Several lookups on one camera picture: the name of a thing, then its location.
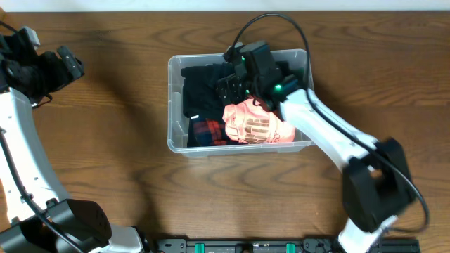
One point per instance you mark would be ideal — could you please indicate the clear plastic storage bin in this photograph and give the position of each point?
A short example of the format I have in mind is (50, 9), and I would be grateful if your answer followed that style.
(177, 129)

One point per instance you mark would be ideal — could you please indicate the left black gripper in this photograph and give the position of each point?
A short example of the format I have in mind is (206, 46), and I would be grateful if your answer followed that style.
(57, 77)

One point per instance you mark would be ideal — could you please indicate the green garment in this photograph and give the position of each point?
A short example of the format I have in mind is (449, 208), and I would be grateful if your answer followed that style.
(299, 73)

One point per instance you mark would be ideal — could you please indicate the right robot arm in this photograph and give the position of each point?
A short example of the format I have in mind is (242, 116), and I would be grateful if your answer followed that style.
(376, 182)

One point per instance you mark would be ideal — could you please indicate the black pants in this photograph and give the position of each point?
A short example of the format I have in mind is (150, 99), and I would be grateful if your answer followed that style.
(192, 141)

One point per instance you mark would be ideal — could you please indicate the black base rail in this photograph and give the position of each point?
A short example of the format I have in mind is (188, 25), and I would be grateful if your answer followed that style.
(308, 245)

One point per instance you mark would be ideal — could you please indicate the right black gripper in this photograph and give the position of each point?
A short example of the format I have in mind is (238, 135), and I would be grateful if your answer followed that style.
(234, 82)

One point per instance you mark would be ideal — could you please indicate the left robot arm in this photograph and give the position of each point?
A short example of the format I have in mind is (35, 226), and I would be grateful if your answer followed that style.
(43, 215)

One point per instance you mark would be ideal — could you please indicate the black garment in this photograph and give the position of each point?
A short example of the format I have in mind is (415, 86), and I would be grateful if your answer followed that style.
(199, 95)

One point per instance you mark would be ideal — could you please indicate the pink printed t-shirt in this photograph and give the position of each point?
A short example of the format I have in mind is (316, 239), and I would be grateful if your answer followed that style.
(251, 124)

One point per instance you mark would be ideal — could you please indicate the dark navy shirt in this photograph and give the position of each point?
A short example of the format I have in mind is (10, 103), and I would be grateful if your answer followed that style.
(284, 68)

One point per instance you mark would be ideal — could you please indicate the red navy plaid shirt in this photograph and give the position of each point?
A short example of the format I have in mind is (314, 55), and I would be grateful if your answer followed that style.
(209, 132)

